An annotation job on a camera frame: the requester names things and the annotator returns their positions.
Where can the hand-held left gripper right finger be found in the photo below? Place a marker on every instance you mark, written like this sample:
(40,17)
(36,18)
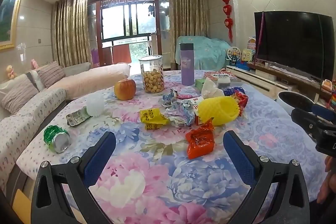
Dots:
(240,158)

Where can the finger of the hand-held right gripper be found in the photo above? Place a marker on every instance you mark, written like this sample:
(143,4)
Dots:
(304,119)
(324,111)

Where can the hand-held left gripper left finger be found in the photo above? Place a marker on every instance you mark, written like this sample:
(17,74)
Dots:
(101,158)

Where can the white trash bin black liner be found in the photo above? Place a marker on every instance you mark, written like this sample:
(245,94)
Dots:
(284,101)

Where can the red snack packet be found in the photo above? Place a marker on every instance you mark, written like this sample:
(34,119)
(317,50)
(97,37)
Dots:
(200,141)

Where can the crushed green can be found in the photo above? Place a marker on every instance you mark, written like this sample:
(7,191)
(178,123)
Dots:
(56,138)

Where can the white foam fruit net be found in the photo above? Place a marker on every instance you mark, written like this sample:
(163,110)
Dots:
(95,106)

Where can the yellow foam fruit net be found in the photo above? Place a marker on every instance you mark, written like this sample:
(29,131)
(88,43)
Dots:
(219,109)

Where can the red yellow crinkled wrapper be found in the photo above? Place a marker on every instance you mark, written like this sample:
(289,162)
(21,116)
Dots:
(242,103)

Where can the red white paper box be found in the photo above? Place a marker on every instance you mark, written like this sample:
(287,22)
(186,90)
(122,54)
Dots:
(197,111)

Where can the yellow snack packet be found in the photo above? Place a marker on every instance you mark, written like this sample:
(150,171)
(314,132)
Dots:
(152,119)

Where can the blue clear plastic wrapper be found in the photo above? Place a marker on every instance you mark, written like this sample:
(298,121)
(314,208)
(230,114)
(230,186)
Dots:
(235,91)

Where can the printed wrapper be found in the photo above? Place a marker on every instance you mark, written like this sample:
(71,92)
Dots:
(169,98)
(179,114)

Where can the white tissue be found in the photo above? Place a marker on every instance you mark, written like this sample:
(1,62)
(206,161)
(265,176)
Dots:
(210,89)

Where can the pink small wrapper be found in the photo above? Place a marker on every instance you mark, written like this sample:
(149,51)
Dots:
(185,96)

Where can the person's right hand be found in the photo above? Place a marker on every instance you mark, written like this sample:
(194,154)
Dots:
(328,184)

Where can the white television cabinet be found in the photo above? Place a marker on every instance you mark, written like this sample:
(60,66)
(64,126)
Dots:
(260,82)

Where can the floral tablecloth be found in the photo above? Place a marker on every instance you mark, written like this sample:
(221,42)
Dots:
(157,187)

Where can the orange fruit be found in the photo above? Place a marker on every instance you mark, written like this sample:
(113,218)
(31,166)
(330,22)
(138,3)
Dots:
(125,89)

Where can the black flat television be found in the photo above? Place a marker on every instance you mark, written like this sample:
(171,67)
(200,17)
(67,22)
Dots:
(291,40)

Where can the blue toy base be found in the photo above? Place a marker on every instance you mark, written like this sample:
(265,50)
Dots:
(242,64)

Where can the light fabric sofa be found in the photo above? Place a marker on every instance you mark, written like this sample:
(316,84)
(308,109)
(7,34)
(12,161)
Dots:
(26,119)

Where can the green snack box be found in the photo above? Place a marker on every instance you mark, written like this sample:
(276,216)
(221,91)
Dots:
(199,83)

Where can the yellow toy house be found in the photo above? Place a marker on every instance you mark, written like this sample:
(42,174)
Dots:
(246,54)

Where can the colourful cover book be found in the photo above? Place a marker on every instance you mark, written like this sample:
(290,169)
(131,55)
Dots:
(218,74)

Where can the pink toy house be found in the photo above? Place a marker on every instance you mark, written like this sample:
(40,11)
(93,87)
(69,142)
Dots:
(250,43)

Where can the thin red rod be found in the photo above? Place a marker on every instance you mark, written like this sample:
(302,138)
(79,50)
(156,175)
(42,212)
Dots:
(262,32)

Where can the ferris wheel toy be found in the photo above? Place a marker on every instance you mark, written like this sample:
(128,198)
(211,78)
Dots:
(232,54)

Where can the striped pink cushion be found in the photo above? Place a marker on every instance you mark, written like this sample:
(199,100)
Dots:
(18,94)
(51,74)

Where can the clear jar of snack balls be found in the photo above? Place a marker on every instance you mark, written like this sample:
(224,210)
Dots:
(153,74)

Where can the purple thermos bottle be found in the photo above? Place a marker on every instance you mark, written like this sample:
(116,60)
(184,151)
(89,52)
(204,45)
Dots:
(187,66)

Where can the teal cloth covered armchair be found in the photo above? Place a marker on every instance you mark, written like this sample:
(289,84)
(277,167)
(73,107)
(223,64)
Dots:
(207,53)

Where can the pink plush toy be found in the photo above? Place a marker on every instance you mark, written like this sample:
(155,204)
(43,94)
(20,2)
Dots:
(34,64)

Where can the tan plush bear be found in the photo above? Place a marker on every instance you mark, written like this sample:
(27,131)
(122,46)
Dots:
(10,71)

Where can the gold patterned curtain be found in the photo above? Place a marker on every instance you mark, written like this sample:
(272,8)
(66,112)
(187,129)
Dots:
(69,32)
(186,22)

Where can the red hanging knot decoration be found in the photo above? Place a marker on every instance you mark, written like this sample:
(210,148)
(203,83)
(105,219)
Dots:
(227,8)

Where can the gold framed landscape painting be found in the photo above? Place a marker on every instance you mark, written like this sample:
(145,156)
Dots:
(8,16)

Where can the wooden frame balcony door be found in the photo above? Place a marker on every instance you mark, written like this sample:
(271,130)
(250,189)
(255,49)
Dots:
(126,24)

